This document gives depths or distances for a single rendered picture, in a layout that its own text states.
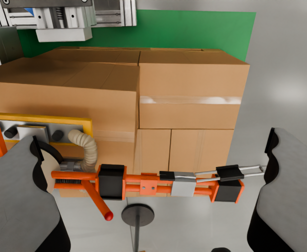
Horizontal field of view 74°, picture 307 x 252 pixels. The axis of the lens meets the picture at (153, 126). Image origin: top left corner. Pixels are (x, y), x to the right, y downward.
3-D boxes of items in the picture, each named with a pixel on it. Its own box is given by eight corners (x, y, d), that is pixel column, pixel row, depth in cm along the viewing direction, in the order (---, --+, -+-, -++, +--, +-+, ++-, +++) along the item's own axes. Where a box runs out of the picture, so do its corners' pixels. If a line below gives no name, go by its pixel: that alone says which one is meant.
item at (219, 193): (207, 190, 67) (211, 202, 63) (212, 173, 63) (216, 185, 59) (231, 191, 67) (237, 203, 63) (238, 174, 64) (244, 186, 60)
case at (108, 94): (37, 125, 122) (-7, 170, 87) (22, 57, 103) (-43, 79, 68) (137, 131, 126) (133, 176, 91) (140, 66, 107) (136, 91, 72)
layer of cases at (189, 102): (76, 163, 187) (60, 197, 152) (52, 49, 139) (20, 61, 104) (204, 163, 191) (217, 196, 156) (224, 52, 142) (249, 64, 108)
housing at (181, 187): (168, 186, 66) (170, 197, 62) (171, 170, 63) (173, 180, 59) (190, 187, 66) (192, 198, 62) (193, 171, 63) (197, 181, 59)
